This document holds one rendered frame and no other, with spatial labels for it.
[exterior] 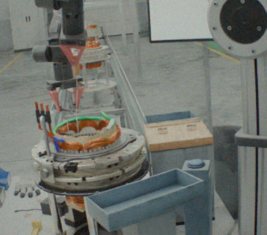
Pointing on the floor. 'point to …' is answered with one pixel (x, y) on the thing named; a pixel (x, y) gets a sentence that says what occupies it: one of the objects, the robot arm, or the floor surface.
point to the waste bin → (227, 183)
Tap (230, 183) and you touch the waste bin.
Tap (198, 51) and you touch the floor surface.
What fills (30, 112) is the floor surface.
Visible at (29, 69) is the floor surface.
